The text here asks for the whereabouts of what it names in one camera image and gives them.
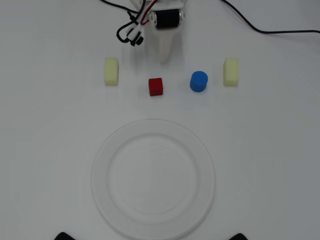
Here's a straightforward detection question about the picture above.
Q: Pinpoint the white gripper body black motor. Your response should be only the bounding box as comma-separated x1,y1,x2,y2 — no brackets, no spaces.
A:
146,0,187,31

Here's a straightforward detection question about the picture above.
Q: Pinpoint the red white black wire bundle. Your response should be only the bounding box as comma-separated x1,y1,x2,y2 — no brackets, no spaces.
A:
136,0,159,26

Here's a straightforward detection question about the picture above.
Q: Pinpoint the blue cylinder block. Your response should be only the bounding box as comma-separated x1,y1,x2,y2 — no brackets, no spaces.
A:
189,70,209,93

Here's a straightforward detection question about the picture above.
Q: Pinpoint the red cube block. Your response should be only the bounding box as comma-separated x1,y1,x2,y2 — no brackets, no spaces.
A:
148,77,164,97

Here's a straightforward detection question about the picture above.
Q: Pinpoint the black stand foot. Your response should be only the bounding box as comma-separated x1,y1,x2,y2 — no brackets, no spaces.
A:
228,232,252,240
54,232,77,240

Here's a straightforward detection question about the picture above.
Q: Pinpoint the small white wrist camera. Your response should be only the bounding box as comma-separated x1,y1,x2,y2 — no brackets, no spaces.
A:
125,23,145,47

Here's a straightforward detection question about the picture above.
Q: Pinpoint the white plastic plate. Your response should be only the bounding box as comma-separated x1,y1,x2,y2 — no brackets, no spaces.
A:
90,118,216,240

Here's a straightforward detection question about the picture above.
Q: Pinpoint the pale yellow foam block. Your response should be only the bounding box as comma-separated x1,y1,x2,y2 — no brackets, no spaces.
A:
223,57,240,88
104,57,120,87

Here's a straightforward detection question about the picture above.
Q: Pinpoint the long black power cable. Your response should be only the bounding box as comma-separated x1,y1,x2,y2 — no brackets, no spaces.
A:
219,0,320,35

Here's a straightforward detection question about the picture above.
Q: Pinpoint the black camera cable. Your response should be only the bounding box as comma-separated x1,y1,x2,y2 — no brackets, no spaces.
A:
100,0,141,43

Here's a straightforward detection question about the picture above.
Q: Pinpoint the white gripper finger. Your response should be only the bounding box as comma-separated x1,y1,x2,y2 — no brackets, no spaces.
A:
149,28,182,65

